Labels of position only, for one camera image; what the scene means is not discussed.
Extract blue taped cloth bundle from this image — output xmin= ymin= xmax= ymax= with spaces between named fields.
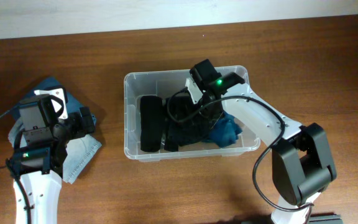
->
xmin=202 ymin=111 xmax=242 ymax=148

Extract small black taped cloth bundle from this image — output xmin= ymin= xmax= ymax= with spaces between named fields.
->
xmin=164 ymin=96 xmax=221 ymax=152

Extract large black taped cloth bundle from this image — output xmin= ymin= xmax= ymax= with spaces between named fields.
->
xmin=140 ymin=96 xmax=165 ymax=152

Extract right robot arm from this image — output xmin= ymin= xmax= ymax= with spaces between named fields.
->
xmin=190 ymin=59 xmax=342 ymax=223

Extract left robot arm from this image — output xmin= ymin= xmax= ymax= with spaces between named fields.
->
xmin=6 ymin=94 xmax=95 ymax=223

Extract dark blue folded jeans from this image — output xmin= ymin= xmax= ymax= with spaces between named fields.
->
xmin=9 ymin=77 xmax=83 ymax=134

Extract light grey folded jeans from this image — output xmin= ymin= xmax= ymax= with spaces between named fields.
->
xmin=7 ymin=121 xmax=103 ymax=184

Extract clear plastic storage bin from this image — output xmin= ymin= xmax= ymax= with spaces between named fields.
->
xmin=124 ymin=69 xmax=260 ymax=162

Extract right black cable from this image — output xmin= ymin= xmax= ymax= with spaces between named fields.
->
xmin=166 ymin=87 xmax=315 ymax=213

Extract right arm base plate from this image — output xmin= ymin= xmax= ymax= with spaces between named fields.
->
xmin=308 ymin=215 xmax=344 ymax=224

